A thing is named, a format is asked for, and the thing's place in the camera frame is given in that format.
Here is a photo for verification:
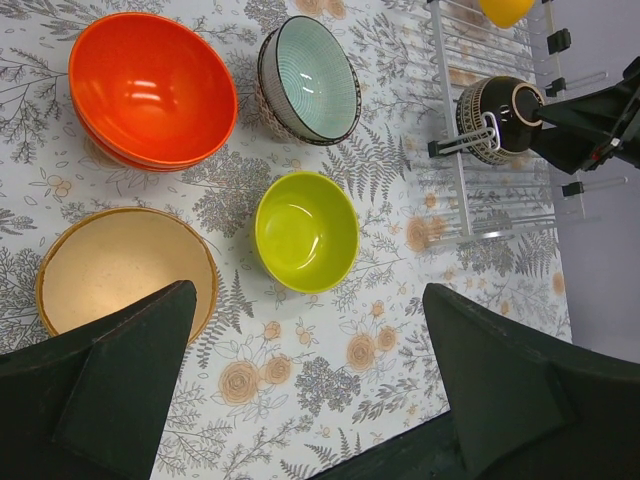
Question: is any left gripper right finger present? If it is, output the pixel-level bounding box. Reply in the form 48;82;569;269
423;283;639;479

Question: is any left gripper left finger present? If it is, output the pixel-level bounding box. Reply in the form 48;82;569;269
1;280;197;479

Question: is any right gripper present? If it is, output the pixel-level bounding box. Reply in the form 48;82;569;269
530;57;639;175

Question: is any black brown bowl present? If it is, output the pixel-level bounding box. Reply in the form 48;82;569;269
456;76;544;166

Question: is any beige bowl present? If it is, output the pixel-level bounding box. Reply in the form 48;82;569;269
35;207;219;340

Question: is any lime green bowl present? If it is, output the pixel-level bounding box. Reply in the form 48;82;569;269
252;171;360;294

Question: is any pale green bowl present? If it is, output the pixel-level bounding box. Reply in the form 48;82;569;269
257;15;362;146

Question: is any patterned brown white bowl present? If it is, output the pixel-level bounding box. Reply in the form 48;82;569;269
255;78;306;145

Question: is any metal dish rack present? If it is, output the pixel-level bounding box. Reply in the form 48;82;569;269
427;1;629;242

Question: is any yellow orange bowl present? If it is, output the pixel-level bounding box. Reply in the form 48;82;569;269
478;0;535;29

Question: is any floral table mat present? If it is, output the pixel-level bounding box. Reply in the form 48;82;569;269
1;1;571;479

